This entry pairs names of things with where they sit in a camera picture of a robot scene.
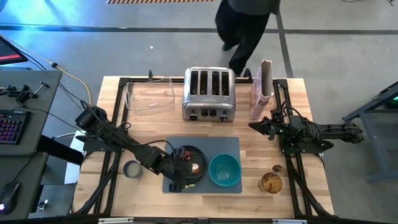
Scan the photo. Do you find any pink strawberry yogurt cereal box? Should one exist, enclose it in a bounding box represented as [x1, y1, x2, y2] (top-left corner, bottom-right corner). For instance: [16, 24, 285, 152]
[248, 58, 275, 121]

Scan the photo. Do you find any black diagonal bar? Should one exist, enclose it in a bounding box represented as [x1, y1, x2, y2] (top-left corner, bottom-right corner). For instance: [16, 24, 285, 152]
[36, 134, 85, 166]

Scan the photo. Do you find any clear plastic container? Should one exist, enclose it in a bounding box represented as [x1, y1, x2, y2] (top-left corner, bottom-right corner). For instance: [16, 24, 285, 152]
[124, 77, 176, 118]

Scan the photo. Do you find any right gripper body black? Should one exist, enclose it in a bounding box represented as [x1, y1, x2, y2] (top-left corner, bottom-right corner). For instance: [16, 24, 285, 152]
[269, 116, 292, 141]

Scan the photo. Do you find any black backlit keyboard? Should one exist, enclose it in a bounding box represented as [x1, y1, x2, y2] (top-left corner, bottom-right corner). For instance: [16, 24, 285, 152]
[0, 109, 32, 146]

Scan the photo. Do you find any grey metal stand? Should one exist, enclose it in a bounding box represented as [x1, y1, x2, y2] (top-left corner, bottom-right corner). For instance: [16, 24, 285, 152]
[341, 80, 398, 184]

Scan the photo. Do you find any stainless steel four-slot toaster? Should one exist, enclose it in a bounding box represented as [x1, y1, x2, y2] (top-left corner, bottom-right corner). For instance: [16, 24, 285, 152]
[182, 66, 236, 123]

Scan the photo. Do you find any black clamp tool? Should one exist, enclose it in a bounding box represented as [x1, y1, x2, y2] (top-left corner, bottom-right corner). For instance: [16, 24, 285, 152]
[14, 80, 50, 106]

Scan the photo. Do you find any dark grey plate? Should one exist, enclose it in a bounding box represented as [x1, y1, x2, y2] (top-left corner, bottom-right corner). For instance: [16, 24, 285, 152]
[174, 145, 208, 187]

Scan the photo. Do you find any grey placemat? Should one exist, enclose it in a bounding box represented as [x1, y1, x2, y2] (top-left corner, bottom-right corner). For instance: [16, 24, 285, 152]
[162, 136, 243, 194]

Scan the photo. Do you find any black aluminium table frame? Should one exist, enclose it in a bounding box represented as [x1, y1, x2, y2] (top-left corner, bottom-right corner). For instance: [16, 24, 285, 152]
[71, 70, 335, 218]

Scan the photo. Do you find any black computer mouse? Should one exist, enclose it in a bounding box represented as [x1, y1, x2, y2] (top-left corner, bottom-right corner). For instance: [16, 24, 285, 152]
[0, 181, 21, 216]

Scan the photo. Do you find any white paper sheet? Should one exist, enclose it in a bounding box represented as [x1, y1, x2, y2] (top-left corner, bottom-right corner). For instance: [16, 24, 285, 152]
[63, 130, 87, 187]

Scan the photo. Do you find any person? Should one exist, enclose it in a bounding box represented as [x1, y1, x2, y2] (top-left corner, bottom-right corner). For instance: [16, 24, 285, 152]
[214, 0, 281, 76]

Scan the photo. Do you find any dark grey desk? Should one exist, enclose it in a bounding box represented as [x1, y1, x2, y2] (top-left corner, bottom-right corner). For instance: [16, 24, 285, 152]
[0, 68, 63, 219]

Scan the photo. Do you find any yellow cable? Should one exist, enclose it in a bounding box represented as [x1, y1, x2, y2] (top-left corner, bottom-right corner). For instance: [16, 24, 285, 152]
[0, 33, 93, 106]

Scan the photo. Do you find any teal bowl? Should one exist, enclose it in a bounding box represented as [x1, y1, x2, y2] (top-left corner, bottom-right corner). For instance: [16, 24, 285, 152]
[208, 153, 243, 188]

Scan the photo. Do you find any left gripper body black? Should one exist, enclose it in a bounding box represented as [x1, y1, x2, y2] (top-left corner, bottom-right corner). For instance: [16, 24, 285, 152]
[164, 147, 194, 193]

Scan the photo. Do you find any computer monitor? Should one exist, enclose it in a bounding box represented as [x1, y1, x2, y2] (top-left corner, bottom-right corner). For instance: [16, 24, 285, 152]
[0, 35, 29, 66]

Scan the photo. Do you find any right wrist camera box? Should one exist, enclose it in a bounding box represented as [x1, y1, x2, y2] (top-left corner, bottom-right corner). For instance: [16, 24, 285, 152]
[287, 114, 308, 132]

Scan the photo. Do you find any grey-blue cup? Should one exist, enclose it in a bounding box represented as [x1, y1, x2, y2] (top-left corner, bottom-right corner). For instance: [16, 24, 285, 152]
[122, 159, 144, 179]

